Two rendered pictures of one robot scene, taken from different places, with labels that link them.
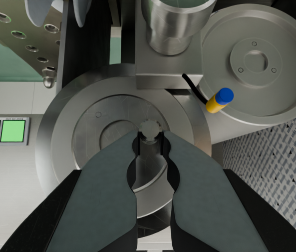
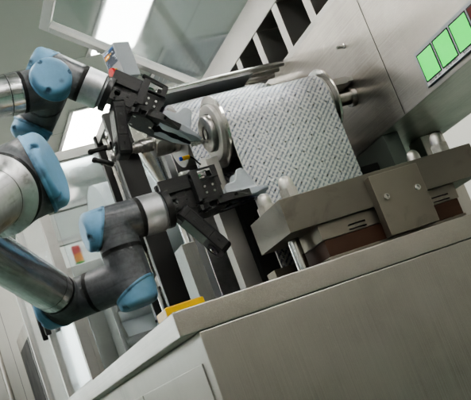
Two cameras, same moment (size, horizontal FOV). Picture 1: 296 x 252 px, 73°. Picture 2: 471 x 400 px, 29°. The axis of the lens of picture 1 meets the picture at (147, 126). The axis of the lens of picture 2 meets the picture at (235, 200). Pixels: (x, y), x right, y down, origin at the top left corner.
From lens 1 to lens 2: 1.80 m
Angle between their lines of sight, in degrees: 71
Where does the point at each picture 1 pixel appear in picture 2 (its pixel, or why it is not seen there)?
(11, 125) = (432, 68)
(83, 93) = (221, 145)
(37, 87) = not seen: outside the picture
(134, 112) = (207, 146)
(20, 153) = (415, 41)
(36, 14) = (241, 172)
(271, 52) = not seen: hidden behind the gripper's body
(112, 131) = (209, 136)
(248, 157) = not seen: hidden behind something
